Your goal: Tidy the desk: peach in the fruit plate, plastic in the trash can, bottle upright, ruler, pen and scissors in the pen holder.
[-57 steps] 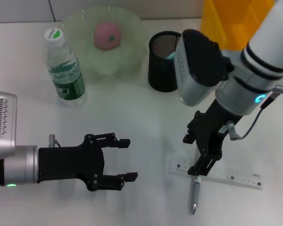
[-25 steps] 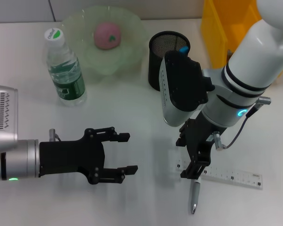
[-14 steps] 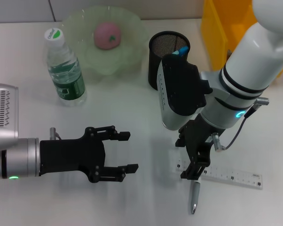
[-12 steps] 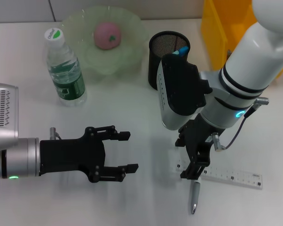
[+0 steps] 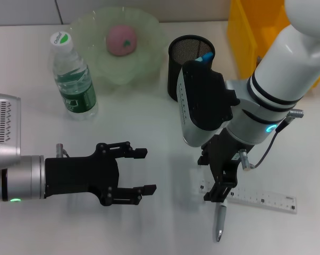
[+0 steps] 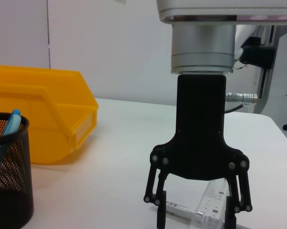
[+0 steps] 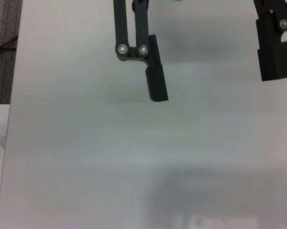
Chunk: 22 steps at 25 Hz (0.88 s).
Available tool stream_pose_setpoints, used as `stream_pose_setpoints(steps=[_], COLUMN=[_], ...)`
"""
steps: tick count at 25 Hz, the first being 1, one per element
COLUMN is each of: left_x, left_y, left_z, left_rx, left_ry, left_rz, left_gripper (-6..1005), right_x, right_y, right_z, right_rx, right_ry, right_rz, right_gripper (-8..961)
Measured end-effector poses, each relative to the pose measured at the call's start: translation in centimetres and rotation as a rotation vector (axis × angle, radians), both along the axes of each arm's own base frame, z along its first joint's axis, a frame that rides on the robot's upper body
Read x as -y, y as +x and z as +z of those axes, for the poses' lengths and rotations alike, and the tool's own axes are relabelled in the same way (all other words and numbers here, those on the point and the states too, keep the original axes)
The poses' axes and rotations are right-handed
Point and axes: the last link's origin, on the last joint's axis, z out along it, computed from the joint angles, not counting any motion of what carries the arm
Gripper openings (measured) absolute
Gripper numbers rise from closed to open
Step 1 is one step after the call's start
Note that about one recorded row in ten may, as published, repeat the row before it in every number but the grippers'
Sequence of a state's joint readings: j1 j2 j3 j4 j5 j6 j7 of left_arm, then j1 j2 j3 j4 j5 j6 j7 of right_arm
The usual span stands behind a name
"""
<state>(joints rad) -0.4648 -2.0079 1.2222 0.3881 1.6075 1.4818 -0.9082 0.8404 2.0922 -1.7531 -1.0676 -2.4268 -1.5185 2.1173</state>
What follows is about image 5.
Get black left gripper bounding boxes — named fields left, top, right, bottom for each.
left=44, top=141, right=158, bottom=207

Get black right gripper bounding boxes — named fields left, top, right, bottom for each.
left=197, top=129, right=254, bottom=205

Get silver ballpoint pen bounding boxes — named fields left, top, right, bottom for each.
left=215, top=202, right=229, bottom=242

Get clear plastic water bottle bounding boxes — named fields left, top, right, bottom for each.
left=48, top=31, right=99, bottom=121

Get blue scissors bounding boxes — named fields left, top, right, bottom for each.
left=193, top=52, right=214, bottom=63

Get pink toy peach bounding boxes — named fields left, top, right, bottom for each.
left=105, top=23, right=138, bottom=56

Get clear plastic ruler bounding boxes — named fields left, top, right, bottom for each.
left=199, top=178, right=298, bottom=215

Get black mesh pen holder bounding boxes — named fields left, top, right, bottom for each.
left=167, top=35, right=216, bottom=102

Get translucent green fruit plate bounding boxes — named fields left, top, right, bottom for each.
left=68, top=7, right=168, bottom=94

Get yellow plastic bin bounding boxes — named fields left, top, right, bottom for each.
left=226, top=0, right=320, bottom=89

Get right gripper cable with plug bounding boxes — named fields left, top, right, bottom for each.
left=239, top=108, right=305, bottom=171

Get gripper cable with plug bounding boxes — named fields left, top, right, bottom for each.
left=55, top=142, right=71, bottom=159
left=239, top=108, right=305, bottom=171

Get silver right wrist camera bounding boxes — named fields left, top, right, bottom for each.
left=175, top=60, right=240, bottom=148

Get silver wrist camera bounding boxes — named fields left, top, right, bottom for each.
left=175, top=60, right=240, bottom=148
left=0, top=93, right=22, bottom=174

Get left gripper cable with plug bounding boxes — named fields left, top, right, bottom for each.
left=55, top=142, right=71, bottom=159

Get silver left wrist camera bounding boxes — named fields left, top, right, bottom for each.
left=0, top=93, right=22, bottom=174

